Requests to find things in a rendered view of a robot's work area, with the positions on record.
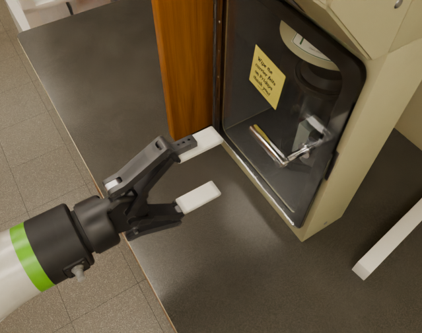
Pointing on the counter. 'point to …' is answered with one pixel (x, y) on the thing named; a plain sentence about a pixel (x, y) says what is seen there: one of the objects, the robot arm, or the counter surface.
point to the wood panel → (185, 63)
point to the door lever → (282, 161)
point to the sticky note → (266, 77)
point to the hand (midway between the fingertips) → (211, 166)
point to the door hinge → (214, 55)
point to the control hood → (360, 22)
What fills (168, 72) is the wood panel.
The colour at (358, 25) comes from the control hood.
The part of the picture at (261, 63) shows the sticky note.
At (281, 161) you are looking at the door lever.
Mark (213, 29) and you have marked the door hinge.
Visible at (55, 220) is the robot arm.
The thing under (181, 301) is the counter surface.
